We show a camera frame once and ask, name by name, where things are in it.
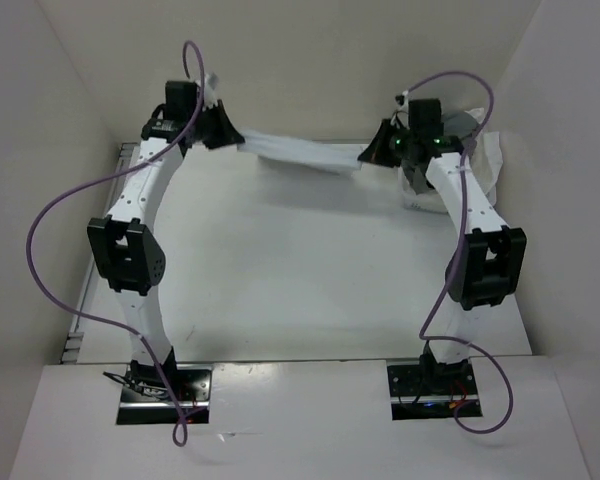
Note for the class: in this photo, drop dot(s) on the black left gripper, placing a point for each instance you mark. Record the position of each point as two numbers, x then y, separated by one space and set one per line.
226 134

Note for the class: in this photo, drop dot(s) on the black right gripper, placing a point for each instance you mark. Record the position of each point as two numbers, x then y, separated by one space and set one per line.
377 152

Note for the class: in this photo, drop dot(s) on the white skirt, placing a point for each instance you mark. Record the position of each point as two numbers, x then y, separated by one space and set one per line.
486 161
339 158

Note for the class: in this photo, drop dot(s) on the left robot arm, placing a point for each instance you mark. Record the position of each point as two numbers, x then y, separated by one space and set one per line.
126 252

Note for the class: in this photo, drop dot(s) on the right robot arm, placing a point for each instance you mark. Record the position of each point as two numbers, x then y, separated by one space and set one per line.
434 163

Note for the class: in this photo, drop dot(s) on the grey skirt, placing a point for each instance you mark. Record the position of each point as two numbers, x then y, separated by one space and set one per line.
430 135

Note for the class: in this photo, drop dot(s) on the white skirt in pile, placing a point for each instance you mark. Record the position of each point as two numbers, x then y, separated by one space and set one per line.
486 161

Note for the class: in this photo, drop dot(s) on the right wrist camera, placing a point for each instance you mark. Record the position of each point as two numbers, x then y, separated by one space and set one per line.
402 100

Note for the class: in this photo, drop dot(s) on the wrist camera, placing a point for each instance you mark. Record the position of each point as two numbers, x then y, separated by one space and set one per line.
209 86
402 100

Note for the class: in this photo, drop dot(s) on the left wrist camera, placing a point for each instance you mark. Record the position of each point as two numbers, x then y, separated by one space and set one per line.
209 86

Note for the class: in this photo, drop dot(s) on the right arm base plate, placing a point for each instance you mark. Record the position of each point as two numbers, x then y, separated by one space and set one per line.
416 394

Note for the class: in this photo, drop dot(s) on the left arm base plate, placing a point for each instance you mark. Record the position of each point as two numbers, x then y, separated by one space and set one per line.
148 403

